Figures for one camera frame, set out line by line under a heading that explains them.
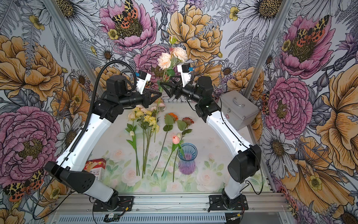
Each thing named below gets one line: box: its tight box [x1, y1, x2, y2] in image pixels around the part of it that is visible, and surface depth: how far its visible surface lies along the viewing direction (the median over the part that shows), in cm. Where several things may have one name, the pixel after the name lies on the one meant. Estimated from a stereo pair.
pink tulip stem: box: [171, 135, 186, 158], surface depth 66 cm
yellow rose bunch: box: [135, 109, 160, 179], surface depth 104 cm
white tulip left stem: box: [126, 130, 140, 176], surface depth 98 cm
